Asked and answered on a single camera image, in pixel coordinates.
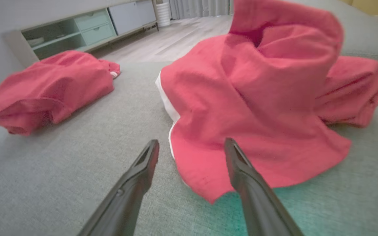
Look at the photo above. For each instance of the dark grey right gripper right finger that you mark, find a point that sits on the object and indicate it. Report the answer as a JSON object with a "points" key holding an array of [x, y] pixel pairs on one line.
{"points": [[261, 209]]}

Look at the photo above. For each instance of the low grey TV cabinet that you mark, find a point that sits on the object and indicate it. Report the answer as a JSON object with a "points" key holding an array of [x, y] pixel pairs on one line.
{"points": [[21, 49]]}

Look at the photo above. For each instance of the pale green drawer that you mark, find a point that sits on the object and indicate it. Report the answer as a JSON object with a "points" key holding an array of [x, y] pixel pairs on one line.
{"points": [[92, 19], [98, 34]]}

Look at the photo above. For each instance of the white ribbed vase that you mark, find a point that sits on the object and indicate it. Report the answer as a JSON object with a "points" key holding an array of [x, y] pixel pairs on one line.
{"points": [[163, 14]]}

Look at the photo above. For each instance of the grey sofa cushion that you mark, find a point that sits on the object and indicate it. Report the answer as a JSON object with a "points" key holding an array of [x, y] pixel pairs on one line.
{"points": [[366, 32]]}

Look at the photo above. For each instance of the red garment broad white band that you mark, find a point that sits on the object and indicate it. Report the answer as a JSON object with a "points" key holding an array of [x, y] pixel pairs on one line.
{"points": [[241, 98]]}

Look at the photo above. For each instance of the grey fabric sofa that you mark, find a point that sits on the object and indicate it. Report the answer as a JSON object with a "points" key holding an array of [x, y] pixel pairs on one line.
{"points": [[77, 147]]}

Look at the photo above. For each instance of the red garment thin white stripes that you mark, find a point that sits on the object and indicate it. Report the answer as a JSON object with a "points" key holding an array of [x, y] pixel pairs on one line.
{"points": [[51, 85]]}

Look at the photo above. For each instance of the grey cabinet door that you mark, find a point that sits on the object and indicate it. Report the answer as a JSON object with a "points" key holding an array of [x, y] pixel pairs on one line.
{"points": [[131, 14]]}

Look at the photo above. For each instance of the grey curtain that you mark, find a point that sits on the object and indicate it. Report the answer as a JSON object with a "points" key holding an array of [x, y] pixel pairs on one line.
{"points": [[199, 8]]}

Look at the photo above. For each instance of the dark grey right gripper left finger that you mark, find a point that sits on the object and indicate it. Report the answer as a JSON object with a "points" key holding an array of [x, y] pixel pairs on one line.
{"points": [[126, 203]]}

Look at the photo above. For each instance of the yellow cushion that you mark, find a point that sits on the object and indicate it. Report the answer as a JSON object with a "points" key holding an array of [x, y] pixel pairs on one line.
{"points": [[372, 6]]}

